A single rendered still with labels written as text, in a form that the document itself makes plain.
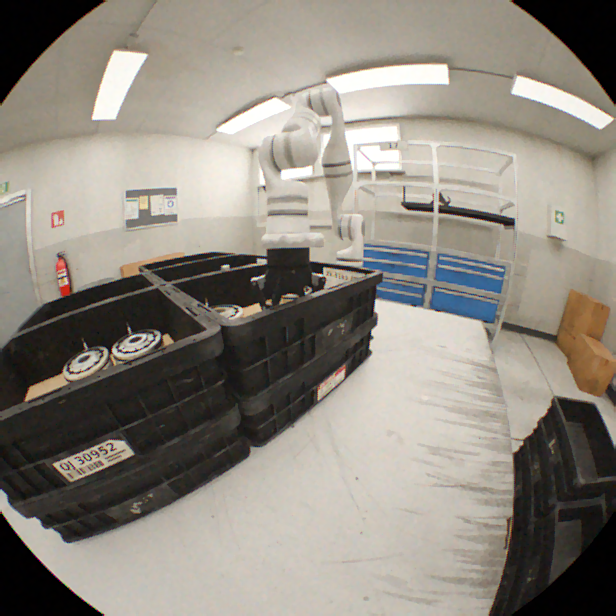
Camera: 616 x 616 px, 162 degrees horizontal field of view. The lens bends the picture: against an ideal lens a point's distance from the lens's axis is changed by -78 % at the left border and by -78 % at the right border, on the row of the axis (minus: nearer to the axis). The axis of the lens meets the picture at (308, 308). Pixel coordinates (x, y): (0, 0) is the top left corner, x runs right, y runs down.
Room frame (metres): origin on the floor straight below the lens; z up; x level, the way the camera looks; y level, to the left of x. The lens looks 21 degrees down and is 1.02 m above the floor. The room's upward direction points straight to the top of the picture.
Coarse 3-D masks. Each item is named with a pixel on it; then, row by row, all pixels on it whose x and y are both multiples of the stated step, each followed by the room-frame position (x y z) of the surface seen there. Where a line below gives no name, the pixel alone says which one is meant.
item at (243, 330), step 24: (264, 264) 0.58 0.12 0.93; (336, 264) 0.56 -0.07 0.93; (168, 288) 0.35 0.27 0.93; (336, 288) 0.33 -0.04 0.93; (360, 288) 0.39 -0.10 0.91; (216, 312) 0.23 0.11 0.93; (264, 312) 0.23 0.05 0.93; (288, 312) 0.25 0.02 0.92; (312, 312) 0.28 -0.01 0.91; (240, 336) 0.20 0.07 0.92
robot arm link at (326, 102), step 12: (312, 96) 0.54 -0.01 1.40; (324, 96) 0.53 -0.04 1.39; (336, 96) 0.53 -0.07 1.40; (324, 108) 0.55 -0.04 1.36; (336, 108) 0.54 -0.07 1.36; (336, 120) 0.56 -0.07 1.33; (336, 132) 0.58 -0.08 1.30; (336, 144) 0.59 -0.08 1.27; (324, 156) 0.62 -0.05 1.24; (336, 156) 0.61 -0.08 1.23; (348, 156) 0.62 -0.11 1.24
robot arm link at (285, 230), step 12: (276, 216) 0.35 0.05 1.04; (288, 216) 0.34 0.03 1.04; (300, 216) 0.35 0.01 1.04; (276, 228) 0.34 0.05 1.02; (288, 228) 0.34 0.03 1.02; (300, 228) 0.35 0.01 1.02; (264, 240) 0.30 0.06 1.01; (276, 240) 0.30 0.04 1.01; (288, 240) 0.30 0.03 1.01; (300, 240) 0.31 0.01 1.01; (312, 240) 0.31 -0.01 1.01
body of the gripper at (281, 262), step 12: (276, 252) 0.34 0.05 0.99; (288, 252) 0.34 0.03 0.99; (300, 252) 0.35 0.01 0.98; (276, 264) 0.34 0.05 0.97; (288, 264) 0.34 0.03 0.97; (300, 264) 0.35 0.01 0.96; (276, 276) 0.36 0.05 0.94; (288, 276) 0.37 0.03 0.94; (300, 276) 0.37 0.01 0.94; (288, 288) 0.37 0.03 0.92
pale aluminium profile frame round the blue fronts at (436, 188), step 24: (360, 144) 2.28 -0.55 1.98; (408, 144) 2.01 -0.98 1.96; (432, 144) 1.86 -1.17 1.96; (456, 144) 1.73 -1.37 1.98; (480, 168) 2.09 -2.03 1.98; (504, 168) 1.76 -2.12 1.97; (480, 192) 1.61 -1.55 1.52; (432, 240) 1.86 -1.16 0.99; (432, 264) 1.86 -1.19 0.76; (456, 288) 1.68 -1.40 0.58; (504, 312) 1.38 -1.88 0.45
